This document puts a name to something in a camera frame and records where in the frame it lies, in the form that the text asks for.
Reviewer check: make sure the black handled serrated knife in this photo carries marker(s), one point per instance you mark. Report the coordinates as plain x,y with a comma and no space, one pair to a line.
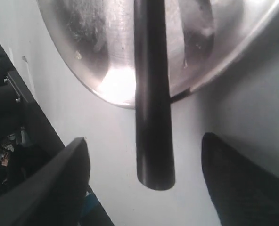
153,122

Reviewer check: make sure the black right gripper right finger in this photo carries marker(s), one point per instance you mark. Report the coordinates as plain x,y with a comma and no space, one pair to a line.
243,193

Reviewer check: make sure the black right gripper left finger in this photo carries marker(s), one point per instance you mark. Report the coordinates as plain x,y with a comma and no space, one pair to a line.
54,195

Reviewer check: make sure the round steel plate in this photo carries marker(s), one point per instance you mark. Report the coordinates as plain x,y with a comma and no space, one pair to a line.
110,45

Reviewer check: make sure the dark furniture beside table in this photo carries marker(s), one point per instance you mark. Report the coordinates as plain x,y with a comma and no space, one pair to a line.
36,131

